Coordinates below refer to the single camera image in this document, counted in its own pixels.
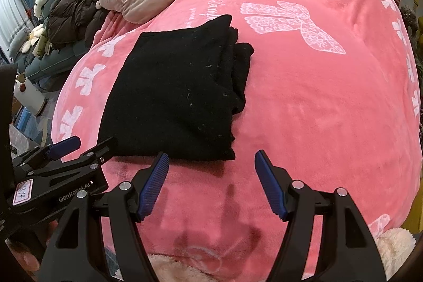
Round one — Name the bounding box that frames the black garment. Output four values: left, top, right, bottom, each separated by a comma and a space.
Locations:
98, 14, 254, 161

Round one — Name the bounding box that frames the person's left hand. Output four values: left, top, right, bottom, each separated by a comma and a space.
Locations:
5, 220, 58, 281

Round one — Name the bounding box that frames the white round appliance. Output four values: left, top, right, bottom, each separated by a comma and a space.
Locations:
14, 74, 47, 117

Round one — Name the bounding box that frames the pink bow-print blanket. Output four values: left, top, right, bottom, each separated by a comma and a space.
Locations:
52, 0, 422, 281

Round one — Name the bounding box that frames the dark brown puffer jacket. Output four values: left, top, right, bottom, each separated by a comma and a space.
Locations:
46, 0, 108, 49

